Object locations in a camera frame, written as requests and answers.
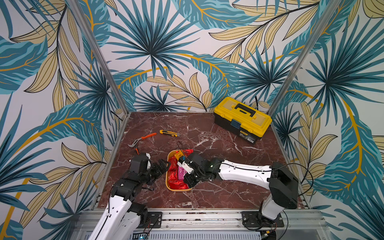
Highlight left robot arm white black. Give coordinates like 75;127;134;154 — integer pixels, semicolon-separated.
89;154;171;240

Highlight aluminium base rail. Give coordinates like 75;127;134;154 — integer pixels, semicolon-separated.
70;209;332;240

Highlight red tea bag in box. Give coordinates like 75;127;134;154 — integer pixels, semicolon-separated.
168;178;189;191

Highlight yellow plastic storage box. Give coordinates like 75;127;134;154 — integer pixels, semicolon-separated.
166;150;192;192

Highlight pink tea bag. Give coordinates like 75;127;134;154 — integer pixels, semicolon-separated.
178;167;187;181

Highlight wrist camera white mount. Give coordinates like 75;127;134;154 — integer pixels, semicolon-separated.
178;156;194;174
141;153;152;171

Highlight orange handled pliers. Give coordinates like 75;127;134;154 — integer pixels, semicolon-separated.
128;133;157;155

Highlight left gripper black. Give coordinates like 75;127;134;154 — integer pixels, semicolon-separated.
140;158;171;186

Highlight yellow black utility knife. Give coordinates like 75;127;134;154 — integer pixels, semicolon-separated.
159;130;180;137

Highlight orange yellow tea bag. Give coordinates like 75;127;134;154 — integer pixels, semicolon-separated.
174;151;186;161

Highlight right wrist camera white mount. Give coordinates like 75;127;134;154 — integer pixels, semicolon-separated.
178;156;194;174

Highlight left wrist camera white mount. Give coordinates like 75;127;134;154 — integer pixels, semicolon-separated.
141;153;152;171

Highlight yellow black toolbox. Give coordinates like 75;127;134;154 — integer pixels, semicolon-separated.
214;97;272;144

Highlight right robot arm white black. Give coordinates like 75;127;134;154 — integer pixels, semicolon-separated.
178;153;299;221

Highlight red tea bag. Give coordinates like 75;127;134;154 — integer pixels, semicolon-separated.
168;178;189;191
168;156;179;175
182;149;194;157

